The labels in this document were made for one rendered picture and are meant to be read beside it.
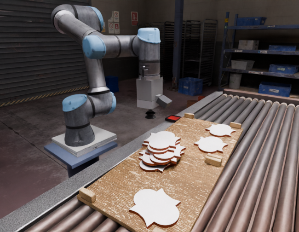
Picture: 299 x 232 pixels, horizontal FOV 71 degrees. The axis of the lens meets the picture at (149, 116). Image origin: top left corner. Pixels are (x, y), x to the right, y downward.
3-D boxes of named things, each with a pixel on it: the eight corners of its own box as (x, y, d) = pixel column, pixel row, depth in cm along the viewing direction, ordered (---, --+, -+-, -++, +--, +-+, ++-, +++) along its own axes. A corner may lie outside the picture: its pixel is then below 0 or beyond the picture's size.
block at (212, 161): (204, 163, 82) (205, 157, 81) (206, 160, 84) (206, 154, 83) (220, 168, 79) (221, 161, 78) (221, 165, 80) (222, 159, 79)
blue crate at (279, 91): (257, 93, 486) (259, 84, 478) (259, 89, 519) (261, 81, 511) (289, 97, 455) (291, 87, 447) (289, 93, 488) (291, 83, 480)
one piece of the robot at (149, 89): (163, 70, 67) (163, 118, 72) (175, 67, 74) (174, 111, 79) (133, 68, 73) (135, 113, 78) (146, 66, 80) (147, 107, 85)
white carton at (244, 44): (237, 49, 503) (239, 39, 495) (243, 49, 519) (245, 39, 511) (251, 50, 477) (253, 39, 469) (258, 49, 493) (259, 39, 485)
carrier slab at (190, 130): (147, 145, 98) (147, 142, 98) (183, 118, 131) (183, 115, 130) (223, 169, 81) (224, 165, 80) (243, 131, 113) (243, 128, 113)
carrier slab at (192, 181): (77, 199, 66) (76, 195, 66) (147, 145, 98) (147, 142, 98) (177, 259, 48) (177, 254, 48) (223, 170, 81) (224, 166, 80)
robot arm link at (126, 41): (106, 35, 77) (123, 34, 70) (130, 35, 84) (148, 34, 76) (108, 57, 80) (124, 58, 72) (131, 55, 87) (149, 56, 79)
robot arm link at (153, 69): (163, 61, 75) (152, 63, 69) (163, 74, 77) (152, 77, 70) (146, 60, 79) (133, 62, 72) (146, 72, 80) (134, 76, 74)
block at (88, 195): (78, 196, 65) (77, 189, 64) (83, 193, 67) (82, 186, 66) (92, 204, 62) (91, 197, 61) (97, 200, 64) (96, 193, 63)
